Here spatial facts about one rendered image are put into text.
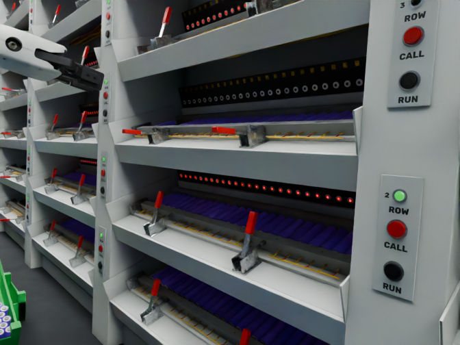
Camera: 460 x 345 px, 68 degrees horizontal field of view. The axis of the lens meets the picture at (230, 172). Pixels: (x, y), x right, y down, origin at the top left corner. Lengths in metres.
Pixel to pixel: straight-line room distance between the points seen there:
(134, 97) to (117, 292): 0.48
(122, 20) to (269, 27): 0.47
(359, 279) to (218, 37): 0.41
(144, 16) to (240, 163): 0.54
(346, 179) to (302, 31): 0.20
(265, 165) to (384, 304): 0.22
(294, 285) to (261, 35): 0.36
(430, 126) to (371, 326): 0.22
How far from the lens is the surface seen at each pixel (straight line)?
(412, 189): 0.38
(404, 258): 0.39
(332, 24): 0.47
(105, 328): 0.98
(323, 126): 0.48
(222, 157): 0.54
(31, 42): 0.62
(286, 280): 0.51
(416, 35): 0.40
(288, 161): 0.46
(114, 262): 0.91
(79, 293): 1.24
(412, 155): 0.38
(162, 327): 0.79
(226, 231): 0.63
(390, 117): 0.39
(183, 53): 0.66
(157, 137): 0.72
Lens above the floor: 0.50
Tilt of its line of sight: 3 degrees down
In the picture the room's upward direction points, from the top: 3 degrees clockwise
